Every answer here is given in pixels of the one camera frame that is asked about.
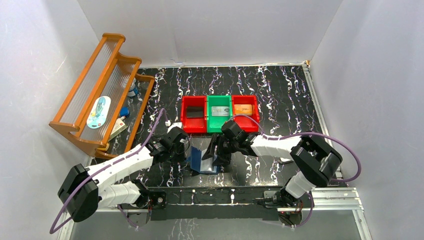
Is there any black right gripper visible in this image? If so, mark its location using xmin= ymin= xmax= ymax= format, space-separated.
xmin=201 ymin=132 xmax=239 ymax=166

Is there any blue leather card holder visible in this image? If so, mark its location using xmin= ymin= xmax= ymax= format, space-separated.
xmin=185 ymin=146 xmax=219 ymax=175

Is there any black card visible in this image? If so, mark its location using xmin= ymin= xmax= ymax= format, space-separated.
xmin=186 ymin=106 xmax=204 ymax=119

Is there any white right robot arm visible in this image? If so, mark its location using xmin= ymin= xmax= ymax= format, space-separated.
xmin=201 ymin=120 xmax=343 ymax=207

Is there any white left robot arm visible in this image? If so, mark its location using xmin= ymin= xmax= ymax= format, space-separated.
xmin=58 ymin=126 xmax=189 ymax=223

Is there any grey silver card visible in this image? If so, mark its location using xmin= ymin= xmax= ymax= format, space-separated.
xmin=211 ymin=106 xmax=230 ymax=117

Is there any orange card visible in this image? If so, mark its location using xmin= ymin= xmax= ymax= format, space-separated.
xmin=233 ymin=104 xmax=254 ymax=116

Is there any green plastic bin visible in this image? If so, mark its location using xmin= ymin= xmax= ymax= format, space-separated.
xmin=206 ymin=95 xmax=233 ymax=133

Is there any left red plastic bin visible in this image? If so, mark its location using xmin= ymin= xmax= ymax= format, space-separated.
xmin=180 ymin=95 xmax=207 ymax=134

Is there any red plastic bin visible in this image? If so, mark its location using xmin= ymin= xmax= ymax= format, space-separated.
xmin=231 ymin=95 xmax=260 ymax=133
xmin=180 ymin=95 xmax=207 ymax=134

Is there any white red box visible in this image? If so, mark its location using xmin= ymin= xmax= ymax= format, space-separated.
xmin=108 ymin=118 xmax=128 ymax=141

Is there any right red plastic bin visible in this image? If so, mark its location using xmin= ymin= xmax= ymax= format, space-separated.
xmin=231 ymin=95 xmax=260 ymax=133

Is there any blue capped tube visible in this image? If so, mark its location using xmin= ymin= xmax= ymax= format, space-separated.
xmin=119 ymin=107 xmax=130 ymax=120

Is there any small white pink object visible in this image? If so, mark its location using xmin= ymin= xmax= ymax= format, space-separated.
xmin=278 ymin=157 xmax=293 ymax=165

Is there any white blue bottle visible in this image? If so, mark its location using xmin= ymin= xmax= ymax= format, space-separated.
xmin=127 ymin=78 xmax=139 ymax=98

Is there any orange wooden rack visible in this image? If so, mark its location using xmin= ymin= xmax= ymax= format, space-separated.
xmin=49 ymin=33 xmax=155 ymax=159

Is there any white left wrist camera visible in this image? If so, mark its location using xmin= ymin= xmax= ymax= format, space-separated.
xmin=165 ymin=120 xmax=183 ymax=133

